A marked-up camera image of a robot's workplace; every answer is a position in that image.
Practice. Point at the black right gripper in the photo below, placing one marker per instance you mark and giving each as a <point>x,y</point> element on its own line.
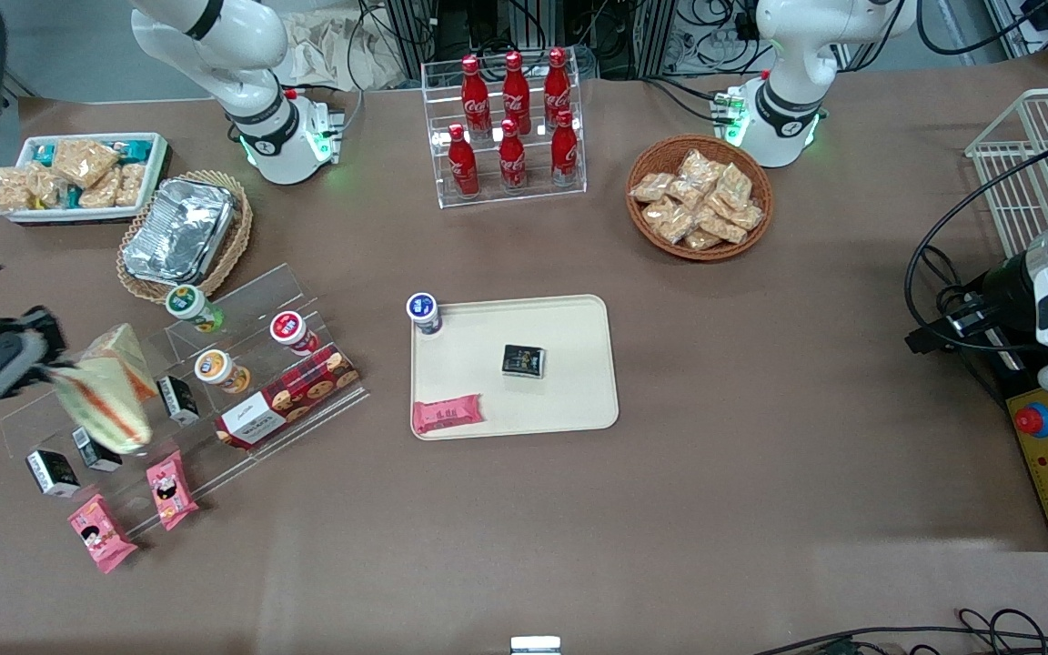
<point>40,328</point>

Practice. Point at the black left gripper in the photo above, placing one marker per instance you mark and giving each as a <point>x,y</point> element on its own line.
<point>1004,287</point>

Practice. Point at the triangle sandwich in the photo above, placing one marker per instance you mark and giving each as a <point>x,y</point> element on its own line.
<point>124,346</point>
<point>105,409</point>

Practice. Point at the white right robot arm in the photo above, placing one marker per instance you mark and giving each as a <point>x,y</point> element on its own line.
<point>251,82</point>

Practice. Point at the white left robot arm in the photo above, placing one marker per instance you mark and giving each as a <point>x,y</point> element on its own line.
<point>792,91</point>

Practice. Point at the white rectangular snack tray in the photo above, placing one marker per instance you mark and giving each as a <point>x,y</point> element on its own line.
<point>156,182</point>

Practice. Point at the cream plastic tray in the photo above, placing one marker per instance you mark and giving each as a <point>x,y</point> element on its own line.
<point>569,382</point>

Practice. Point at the small black snack box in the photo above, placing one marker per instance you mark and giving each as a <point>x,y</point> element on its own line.
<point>96,450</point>
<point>524,361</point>
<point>52,472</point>
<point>180,400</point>

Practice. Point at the green-lid yogurt cup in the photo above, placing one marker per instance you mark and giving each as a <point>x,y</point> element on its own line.
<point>189,305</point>

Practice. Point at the beige crispy snack packet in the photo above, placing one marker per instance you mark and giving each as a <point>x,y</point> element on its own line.
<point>651,187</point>
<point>747,216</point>
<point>720,226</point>
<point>735,185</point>
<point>83,161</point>
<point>670,220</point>
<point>10,189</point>
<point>700,168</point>
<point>131,182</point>
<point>701,240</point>
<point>101,193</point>
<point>44,186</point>

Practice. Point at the orange yogurt cup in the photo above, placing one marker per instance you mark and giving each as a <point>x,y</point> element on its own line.
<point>217,368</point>

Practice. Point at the aluminium foil container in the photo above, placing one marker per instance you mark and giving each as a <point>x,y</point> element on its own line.
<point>178,232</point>

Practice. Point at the pink cartoon snack packet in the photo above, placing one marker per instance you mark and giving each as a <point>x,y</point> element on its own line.
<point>101,535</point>
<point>170,489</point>

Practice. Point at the teal snack packet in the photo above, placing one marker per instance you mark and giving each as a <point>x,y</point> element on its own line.
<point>135,148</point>
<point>44,153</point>

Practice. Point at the oval light wicker basket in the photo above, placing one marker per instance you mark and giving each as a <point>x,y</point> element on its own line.
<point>237,246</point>

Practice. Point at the red-lid yogurt cup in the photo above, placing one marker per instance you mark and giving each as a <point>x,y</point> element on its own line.
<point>290,329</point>

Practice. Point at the clear acrylic stepped stand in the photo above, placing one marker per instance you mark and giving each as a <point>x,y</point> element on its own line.
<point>287,291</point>

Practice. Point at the red plaid cookie box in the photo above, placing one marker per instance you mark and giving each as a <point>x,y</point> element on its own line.
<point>292,396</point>

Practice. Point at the round brown wicker basket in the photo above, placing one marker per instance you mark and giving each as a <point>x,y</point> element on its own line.
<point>642,227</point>

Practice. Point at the blue-lid yogurt cup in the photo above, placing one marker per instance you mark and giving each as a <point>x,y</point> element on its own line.
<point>424,311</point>

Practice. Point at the pink snack bar packet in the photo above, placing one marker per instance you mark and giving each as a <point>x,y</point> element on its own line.
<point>447,415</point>

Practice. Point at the white crumpled cloth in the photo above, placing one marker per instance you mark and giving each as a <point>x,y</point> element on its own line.
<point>319,50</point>

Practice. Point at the red cola bottle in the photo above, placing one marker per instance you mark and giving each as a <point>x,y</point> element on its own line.
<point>558,86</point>
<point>565,150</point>
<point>475,95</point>
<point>516,89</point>
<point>512,161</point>
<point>462,166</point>

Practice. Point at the clear acrylic bottle rack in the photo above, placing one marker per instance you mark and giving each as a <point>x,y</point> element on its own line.
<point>433,127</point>

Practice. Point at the small grey white device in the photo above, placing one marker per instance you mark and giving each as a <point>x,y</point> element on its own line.
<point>535,645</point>

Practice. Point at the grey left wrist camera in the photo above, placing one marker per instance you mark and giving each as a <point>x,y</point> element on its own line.
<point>965,320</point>

